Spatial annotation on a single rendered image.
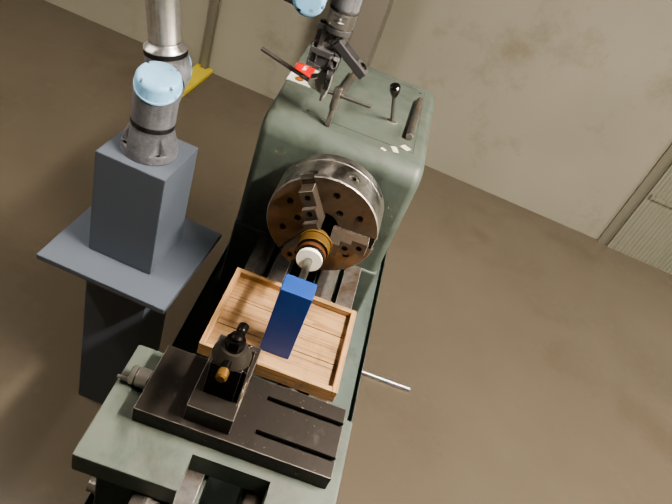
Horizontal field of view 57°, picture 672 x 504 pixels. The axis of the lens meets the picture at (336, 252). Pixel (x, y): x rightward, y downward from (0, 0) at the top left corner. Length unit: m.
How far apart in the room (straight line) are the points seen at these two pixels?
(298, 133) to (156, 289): 0.61
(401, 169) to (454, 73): 2.46
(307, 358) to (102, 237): 0.71
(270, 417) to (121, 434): 0.30
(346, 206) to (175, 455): 0.75
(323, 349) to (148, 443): 0.53
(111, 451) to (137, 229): 0.69
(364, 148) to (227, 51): 2.90
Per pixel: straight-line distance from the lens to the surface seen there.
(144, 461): 1.34
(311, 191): 1.59
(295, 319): 1.49
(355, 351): 2.16
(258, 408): 1.39
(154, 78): 1.64
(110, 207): 1.82
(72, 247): 1.97
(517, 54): 4.13
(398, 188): 1.78
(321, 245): 1.59
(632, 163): 4.45
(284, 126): 1.77
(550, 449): 3.10
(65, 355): 2.65
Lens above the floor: 2.10
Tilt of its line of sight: 39 degrees down
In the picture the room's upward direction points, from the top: 23 degrees clockwise
